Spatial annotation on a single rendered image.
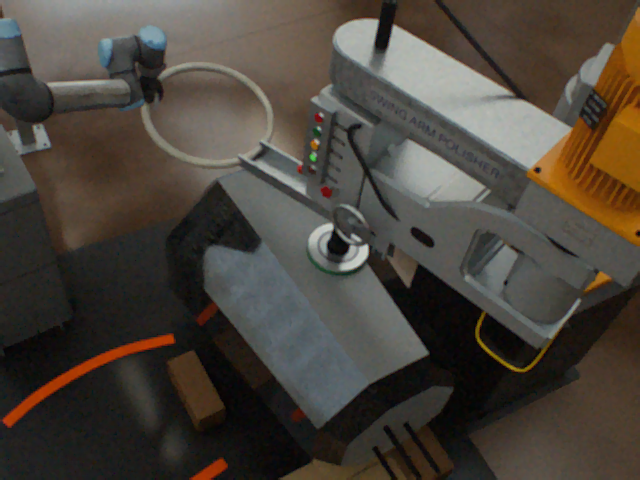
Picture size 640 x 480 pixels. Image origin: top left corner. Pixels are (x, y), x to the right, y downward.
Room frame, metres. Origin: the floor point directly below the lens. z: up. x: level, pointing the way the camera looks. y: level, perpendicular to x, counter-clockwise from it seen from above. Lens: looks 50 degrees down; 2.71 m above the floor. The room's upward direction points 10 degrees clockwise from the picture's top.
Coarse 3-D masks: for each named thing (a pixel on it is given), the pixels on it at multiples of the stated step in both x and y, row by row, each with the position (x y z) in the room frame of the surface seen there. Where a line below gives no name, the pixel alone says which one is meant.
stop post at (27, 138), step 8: (0, 8) 2.58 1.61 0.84; (0, 16) 2.58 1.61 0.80; (16, 120) 2.54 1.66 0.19; (16, 128) 2.60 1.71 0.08; (24, 128) 2.56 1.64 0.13; (32, 128) 2.58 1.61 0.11; (40, 128) 2.70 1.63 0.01; (8, 136) 2.59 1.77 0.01; (16, 136) 2.60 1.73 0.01; (24, 136) 2.55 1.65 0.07; (32, 136) 2.58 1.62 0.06; (40, 136) 2.64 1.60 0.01; (16, 144) 2.55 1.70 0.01; (24, 144) 2.55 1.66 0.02; (32, 144) 2.57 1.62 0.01; (40, 144) 2.58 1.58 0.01; (48, 144) 2.59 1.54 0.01; (24, 152) 2.50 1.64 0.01
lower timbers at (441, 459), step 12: (420, 432) 1.26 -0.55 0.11; (432, 432) 1.27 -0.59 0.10; (408, 444) 1.20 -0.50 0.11; (432, 444) 1.22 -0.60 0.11; (384, 456) 1.13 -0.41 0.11; (396, 456) 1.14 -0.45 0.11; (420, 456) 1.16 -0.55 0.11; (432, 456) 1.17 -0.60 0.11; (444, 456) 1.18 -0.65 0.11; (408, 468) 1.10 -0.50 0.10; (420, 468) 1.11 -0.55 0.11; (432, 468) 1.12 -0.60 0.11; (444, 468) 1.13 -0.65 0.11
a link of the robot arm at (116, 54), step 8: (104, 40) 1.79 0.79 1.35; (112, 40) 1.80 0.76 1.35; (120, 40) 1.81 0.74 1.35; (128, 40) 1.82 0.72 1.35; (136, 40) 1.83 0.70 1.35; (104, 48) 1.76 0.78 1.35; (112, 48) 1.77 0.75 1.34; (120, 48) 1.79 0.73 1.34; (128, 48) 1.80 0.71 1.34; (136, 48) 1.81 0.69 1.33; (104, 56) 1.75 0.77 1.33; (112, 56) 1.76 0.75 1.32; (120, 56) 1.77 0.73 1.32; (128, 56) 1.79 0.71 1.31; (136, 56) 1.80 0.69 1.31; (104, 64) 1.75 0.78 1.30; (112, 64) 1.75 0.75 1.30; (120, 64) 1.75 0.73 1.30; (128, 64) 1.77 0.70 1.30; (112, 72) 1.74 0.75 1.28
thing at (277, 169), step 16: (240, 160) 1.74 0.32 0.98; (256, 160) 1.78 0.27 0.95; (272, 160) 1.79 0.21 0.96; (288, 160) 1.76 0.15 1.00; (256, 176) 1.70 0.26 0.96; (272, 176) 1.66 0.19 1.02; (288, 176) 1.71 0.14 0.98; (304, 176) 1.72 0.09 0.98; (288, 192) 1.61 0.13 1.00; (304, 192) 1.63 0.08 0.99; (320, 208) 1.54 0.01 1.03
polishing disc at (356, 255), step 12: (324, 228) 1.62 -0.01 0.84; (312, 240) 1.56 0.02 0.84; (324, 240) 1.57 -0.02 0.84; (312, 252) 1.50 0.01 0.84; (324, 252) 1.51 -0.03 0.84; (348, 252) 1.53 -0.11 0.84; (360, 252) 1.54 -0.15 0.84; (324, 264) 1.46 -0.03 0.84; (336, 264) 1.47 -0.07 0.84; (348, 264) 1.48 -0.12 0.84; (360, 264) 1.49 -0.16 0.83
